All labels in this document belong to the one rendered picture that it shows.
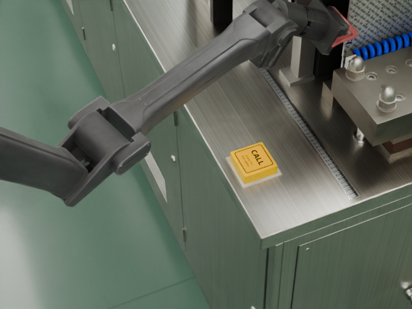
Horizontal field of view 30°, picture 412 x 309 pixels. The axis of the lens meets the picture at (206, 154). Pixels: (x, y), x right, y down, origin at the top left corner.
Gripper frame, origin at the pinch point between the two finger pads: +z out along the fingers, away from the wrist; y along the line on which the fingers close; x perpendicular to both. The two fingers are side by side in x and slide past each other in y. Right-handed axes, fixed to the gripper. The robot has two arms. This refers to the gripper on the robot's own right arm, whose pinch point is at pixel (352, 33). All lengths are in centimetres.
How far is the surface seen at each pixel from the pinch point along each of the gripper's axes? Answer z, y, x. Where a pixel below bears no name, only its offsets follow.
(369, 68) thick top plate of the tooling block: 2.3, 6.6, -3.3
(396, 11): 6.7, 0.2, 6.7
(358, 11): -2.3, 0.2, 4.8
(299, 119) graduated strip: -1.5, 2.4, -20.4
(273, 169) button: -12.3, 13.5, -24.7
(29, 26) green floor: 16, -168, -114
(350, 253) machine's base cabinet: 7.9, 25.6, -35.1
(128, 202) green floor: 23, -62, -111
